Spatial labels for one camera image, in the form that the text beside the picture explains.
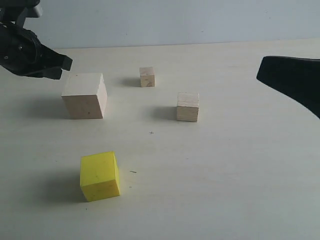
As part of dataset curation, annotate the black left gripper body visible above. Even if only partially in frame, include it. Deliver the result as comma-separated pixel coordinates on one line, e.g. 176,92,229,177
0,22,43,76

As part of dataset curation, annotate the large light wooden cube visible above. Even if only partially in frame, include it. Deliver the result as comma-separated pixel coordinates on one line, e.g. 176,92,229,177
61,72,108,120

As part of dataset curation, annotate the yellow cube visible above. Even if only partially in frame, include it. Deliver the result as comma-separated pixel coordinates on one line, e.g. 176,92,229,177
80,151,120,202

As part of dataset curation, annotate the medium plywood cube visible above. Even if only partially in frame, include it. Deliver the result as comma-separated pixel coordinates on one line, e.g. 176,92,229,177
176,92,200,123

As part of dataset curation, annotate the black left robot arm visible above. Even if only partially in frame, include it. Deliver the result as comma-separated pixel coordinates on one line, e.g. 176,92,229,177
0,0,73,80

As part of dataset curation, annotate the small wooden cube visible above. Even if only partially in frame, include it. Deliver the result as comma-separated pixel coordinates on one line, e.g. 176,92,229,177
139,66,155,88

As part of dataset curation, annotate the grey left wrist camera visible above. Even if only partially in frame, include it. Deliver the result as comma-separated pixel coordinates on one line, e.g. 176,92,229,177
26,3,43,18

